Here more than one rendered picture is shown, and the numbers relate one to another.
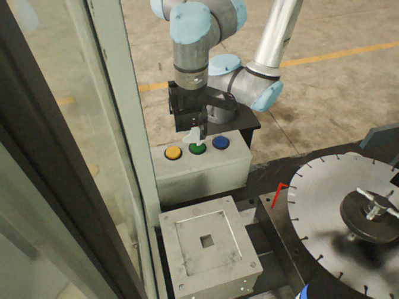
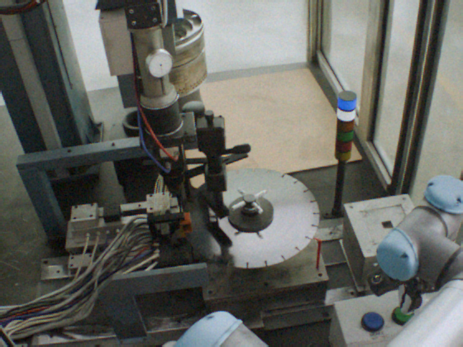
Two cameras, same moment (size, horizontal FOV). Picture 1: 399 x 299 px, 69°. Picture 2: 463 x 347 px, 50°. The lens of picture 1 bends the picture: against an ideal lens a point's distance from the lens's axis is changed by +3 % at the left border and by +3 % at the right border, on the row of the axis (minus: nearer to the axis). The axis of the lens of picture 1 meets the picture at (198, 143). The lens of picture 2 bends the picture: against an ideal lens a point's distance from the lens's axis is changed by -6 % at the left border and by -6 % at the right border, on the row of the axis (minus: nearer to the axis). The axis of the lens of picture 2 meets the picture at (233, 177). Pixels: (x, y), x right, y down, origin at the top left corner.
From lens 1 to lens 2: 1.23 m
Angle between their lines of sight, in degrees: 90
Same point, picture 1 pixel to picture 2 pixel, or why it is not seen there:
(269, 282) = (323, 247)
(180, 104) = not seen: hidden behind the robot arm
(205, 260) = (388, 212)
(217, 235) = (378, 227)
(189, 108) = not seen: hidden behind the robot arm
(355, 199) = (258, 220)
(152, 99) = not seen: outside the picture
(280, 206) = (308, 267)
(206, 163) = (390, 294)
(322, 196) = (284, 229)
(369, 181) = (231, 239)
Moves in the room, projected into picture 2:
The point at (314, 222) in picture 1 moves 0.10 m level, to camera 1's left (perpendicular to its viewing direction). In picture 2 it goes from (299, 211) to (341, 212)
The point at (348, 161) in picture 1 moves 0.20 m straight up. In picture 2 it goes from (238, 259) to (232, 195)
